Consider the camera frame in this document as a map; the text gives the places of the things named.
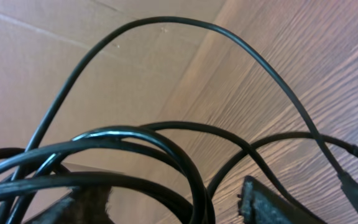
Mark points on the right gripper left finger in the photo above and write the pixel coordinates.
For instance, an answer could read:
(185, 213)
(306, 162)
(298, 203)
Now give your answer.
(84, 205)

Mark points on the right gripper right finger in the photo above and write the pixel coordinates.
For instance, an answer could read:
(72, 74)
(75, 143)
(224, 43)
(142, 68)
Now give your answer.
(259, 205)

